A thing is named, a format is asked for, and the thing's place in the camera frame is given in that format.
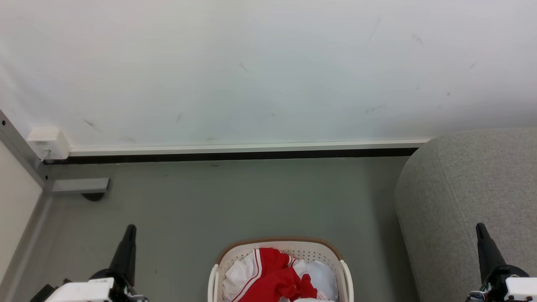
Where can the white wall box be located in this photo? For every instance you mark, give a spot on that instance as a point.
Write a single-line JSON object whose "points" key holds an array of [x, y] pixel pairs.
{"points": [[48, 140]]}

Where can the plain white garment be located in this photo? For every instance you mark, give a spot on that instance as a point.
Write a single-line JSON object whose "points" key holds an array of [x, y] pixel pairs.
{"points": [[323, 277]]}

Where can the grey fabric sofa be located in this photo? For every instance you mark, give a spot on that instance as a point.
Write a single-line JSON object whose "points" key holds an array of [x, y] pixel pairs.
{"points": [[461, 188]]}

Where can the white baseboard strip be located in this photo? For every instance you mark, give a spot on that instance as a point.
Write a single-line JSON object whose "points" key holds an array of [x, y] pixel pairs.
{"points": [[251, 148]]}

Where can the red garment with white panels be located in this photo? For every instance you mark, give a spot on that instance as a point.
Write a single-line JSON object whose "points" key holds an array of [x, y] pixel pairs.
{"points": [[272, 272]]}

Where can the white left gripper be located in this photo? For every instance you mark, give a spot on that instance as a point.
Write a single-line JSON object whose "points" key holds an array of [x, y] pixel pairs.
{"points": [[84, 290]]}

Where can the grey metal foot plate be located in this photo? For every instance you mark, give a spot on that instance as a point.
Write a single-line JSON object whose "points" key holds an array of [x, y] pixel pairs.
{"points": [[79, 185]]}

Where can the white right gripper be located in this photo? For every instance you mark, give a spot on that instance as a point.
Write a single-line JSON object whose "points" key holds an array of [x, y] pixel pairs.
{"points": [[518, 287]]}

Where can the black caster foot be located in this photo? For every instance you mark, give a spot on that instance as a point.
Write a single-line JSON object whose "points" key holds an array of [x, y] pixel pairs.
{"points": [[93, 196]]}

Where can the grey metal frame post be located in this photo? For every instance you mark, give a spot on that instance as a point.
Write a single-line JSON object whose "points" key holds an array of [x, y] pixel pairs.
{"points": [[21, 151]]}

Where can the white perforated laundry basket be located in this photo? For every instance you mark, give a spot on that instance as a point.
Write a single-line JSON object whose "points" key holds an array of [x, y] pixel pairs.
{"points": [[310, 251]]}

